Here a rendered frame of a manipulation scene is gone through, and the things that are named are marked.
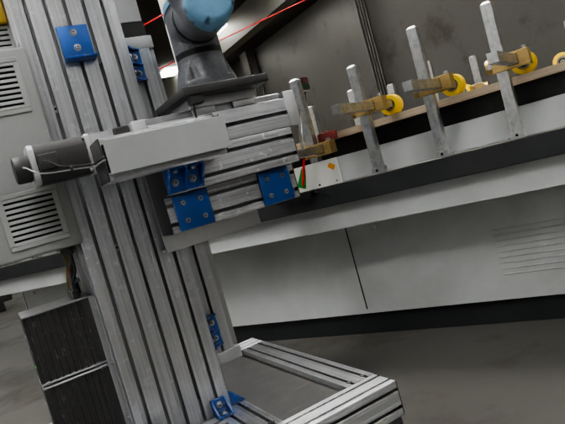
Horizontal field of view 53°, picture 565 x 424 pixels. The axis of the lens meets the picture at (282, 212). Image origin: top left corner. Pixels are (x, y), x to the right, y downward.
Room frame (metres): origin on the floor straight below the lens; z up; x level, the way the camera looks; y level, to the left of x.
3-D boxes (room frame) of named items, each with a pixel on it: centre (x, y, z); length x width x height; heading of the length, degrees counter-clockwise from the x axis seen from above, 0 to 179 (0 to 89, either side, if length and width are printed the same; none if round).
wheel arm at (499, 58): (1.78, -0.81, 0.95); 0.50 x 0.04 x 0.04; 146
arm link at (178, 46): (1.43, 0.09, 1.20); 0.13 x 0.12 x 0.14; 21
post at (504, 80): (1.85, -0.81, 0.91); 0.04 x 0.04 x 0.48; 56
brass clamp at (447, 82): (1.98, -0.62, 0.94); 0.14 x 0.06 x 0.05; 56
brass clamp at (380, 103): (2.12, -0.41, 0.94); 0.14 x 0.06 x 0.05; 56
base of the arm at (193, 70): (1.44, 0.10, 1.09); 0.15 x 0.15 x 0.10
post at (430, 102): (1.99, -0.60, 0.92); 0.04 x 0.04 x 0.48; 56
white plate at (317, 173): (2.27, -0.15, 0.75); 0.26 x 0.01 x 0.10; 56
